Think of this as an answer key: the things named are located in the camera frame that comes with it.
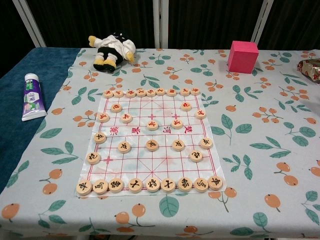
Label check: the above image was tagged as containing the black chariot wooden chess piece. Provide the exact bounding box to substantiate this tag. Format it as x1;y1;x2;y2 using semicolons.
207;175;224;191
75;179;93;196

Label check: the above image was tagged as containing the black general wooden chess piece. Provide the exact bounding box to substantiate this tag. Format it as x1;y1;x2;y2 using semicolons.
145;178;161;193

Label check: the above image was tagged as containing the white metal frame post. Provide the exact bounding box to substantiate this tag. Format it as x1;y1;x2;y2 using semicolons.
152;0;169;49
250;0;275;50
11;0;47;48

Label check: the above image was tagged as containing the Chinese chess board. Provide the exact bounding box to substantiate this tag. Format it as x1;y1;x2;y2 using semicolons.
74;93;226;198

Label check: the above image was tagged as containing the pink cube box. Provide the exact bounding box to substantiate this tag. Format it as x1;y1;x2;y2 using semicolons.
226;40;260;75

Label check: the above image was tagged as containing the black white plush toy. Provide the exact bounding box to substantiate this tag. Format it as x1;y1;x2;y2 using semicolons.
88;31;137;74

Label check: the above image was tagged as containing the black cannon wooden chess piece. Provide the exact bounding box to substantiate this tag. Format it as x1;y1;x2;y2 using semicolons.
86;152;102;165
189;150;204;163

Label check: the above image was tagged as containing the floral fruit print tablecloth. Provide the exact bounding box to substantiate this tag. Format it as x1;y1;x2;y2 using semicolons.
0;47;320;240

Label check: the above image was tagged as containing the black advisor wooden chess piece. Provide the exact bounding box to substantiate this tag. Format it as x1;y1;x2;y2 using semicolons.
160;178;177;193
128;178;144;194

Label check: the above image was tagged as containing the purple white toothpaste tube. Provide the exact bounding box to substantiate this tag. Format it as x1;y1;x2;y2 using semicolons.
21;72;48;122

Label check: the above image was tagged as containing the gold red snack package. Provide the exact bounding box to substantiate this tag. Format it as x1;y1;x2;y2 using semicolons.
296;59;320;84

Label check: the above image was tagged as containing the black horse wooden chess piece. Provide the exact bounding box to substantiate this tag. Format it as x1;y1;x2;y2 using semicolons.
193;177;210;193
92;179;109;195

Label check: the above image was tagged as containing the black elephant wooden chess piece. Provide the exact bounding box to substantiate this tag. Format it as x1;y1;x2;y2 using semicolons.
177;177;193;193
108;178;125;194

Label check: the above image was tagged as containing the blue velvet table cover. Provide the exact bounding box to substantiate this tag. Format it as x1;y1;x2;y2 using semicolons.
0;47;81;196

